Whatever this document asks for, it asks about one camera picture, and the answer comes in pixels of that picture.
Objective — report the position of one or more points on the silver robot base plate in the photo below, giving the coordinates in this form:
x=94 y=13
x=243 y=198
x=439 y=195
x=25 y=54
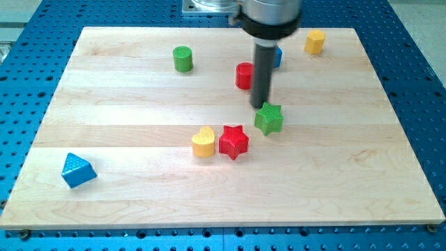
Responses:
x=208 y=7

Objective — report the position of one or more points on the green cylinder block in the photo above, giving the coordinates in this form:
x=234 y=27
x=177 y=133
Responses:
x=183 y=59

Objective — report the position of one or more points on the blue block behind rod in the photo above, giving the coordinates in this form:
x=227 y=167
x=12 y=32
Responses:
x=278 y=57

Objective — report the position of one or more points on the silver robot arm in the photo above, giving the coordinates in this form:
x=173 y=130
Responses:
x=267 y=21

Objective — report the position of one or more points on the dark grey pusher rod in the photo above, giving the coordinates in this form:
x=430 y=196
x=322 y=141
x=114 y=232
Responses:
x=264 y=61

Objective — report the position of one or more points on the red cylinder block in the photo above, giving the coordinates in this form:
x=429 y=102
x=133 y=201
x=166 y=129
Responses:
x=244 y=72

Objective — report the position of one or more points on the red star block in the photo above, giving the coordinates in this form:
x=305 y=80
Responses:
x=233 y=141

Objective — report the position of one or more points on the yellow heart block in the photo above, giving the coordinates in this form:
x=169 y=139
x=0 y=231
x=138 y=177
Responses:
x=203 y=143

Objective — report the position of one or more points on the green star block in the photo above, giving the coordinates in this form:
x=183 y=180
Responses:
x=269 y=118

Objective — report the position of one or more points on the blue triangle block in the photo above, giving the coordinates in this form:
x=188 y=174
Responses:
x=77 y=171

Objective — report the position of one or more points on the yellow hexagon block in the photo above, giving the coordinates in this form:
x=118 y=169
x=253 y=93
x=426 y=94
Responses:
x=314 y=42

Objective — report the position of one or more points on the wooden board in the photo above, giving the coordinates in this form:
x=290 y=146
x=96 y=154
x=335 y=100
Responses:
x=342 y=157

